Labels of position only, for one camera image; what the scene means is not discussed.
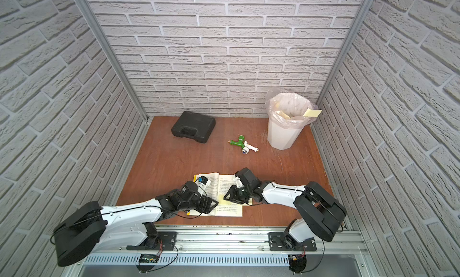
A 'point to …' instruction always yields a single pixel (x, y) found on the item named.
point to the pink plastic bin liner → (291, 111)
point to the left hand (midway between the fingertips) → (212, 196)
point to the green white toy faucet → (245, 146)
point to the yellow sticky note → (221, 200)
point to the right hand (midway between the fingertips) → (227, 199)
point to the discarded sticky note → (312, 113)
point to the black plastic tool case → (194, 126)
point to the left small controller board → (148, 258)
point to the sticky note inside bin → (281, 113)
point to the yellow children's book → (217, 189)
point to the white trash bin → (286, 139)
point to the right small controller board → (297, 262)
